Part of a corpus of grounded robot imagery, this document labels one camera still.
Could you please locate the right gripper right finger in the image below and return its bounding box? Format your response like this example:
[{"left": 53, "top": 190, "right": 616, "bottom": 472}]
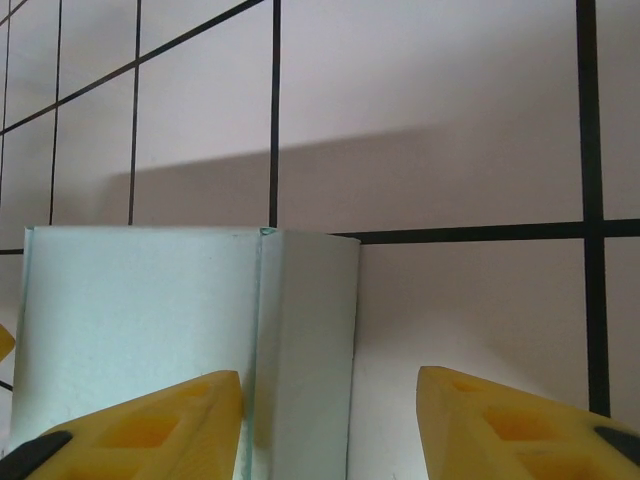
[{"left": 417, "top": 364, "right": 640, "bottom": 480}]

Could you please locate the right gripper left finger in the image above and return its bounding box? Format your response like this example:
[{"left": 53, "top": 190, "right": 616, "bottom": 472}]
[{"left": 0, "top": 368, "right": 245, "bottom": 480}]

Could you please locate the teal paper box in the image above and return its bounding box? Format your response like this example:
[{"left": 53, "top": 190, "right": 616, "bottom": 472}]
[{"left": 9, "top": 225, "right": 362, "bottom": 480}]

